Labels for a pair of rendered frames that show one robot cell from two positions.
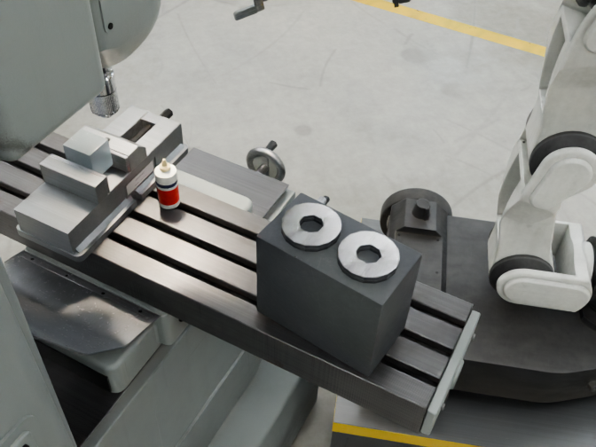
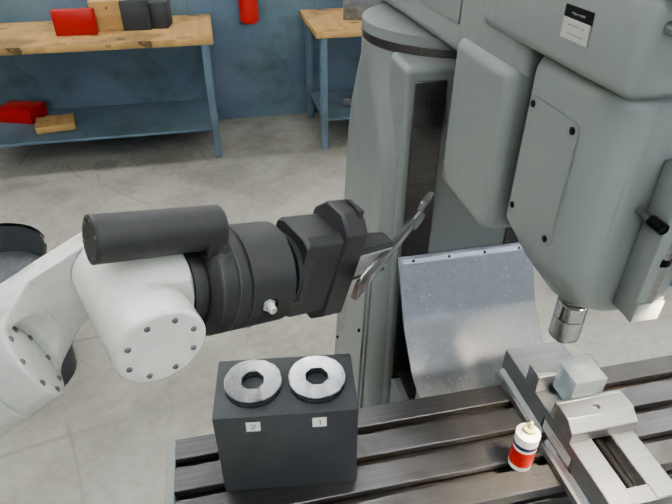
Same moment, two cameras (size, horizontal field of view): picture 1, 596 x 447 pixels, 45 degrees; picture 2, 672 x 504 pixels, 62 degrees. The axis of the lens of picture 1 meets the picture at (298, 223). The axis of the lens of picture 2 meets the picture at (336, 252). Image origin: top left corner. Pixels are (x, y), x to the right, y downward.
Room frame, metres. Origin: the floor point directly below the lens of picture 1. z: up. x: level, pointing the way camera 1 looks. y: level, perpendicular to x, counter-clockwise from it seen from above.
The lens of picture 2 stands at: (1.24, -0.37, 1.82)
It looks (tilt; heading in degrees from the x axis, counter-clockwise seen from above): 35 degrees down; 142
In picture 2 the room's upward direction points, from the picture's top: straight up
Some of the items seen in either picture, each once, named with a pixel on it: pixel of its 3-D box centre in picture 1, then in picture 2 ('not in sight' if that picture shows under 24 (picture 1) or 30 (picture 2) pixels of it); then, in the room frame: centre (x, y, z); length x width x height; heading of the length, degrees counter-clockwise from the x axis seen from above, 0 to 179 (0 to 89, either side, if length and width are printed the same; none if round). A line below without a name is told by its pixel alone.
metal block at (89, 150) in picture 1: (88, 154); (579, 382); (0.97, 0.38, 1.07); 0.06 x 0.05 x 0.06; 65
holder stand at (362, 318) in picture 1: (334, 281); (288, 419); (0.72, -0.06, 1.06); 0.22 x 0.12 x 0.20; 57
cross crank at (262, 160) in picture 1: (259, 174); not in sight; (1.39, 0.11, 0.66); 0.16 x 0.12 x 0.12; 154
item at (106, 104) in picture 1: (102, 93); (567, 319); (0.94, 0.33, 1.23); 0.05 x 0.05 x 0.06
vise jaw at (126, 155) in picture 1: (109, 146); (594, 415); (1.02, 0.36, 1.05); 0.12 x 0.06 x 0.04; 65
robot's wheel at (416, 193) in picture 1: (415, 219); not in sight; (1.41, -0.33, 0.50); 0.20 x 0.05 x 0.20; 83
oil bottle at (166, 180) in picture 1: (167, 181); (525, 442); (0.97, 0.25, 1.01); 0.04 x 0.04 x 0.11
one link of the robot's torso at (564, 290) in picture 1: (540, 262); not in sight; (1.11, -0.57, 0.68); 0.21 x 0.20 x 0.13; 83
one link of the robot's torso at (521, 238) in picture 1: (537, 208); not in sight; (1.12, -0.52, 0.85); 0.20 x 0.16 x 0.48; 173
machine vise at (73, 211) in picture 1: (104, 168); (580, 416); (1.00, 0.37, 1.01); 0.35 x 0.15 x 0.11; 155
